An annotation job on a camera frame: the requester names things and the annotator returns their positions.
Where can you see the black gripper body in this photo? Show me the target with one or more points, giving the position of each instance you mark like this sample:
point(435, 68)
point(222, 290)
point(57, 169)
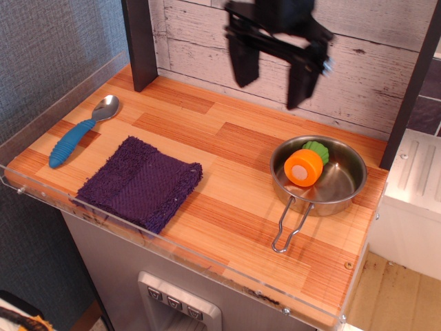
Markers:
point(284, 29)

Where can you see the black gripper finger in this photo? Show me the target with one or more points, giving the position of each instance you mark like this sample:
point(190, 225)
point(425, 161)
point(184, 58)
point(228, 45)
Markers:
point(303, 76)
point(245, 61)

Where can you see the orange toy pineapple green top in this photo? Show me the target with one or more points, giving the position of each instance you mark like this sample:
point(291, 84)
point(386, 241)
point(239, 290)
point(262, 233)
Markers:
point(305, 166)

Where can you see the small steel pan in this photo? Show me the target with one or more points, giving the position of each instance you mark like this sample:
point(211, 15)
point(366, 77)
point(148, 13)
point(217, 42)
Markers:
point(343, 177)

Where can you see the purple folded towel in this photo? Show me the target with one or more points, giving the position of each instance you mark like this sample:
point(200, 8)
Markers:
point(142, 185)

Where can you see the white cabinet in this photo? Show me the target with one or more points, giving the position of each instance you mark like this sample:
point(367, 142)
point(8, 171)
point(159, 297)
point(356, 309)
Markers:
point(406, 229)

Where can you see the silver dispenser panel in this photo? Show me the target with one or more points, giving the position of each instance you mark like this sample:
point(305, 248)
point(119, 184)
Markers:
point(169, 307)

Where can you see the orange and black object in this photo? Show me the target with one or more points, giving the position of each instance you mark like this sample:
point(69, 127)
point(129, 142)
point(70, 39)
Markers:
point(25, 323)

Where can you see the dark right wooden post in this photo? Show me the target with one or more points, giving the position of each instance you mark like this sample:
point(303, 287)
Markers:
point(420, 70)

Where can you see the dark wooden post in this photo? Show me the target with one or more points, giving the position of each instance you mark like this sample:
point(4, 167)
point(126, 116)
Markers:
point(420, 70)
point(140, 40)

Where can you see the dark left wooden post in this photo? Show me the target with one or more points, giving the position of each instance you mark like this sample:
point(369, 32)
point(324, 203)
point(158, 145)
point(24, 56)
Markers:
point(140, 40)

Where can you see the blue handled metal spoon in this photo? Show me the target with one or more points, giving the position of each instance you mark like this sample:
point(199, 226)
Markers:
point(105, 109)

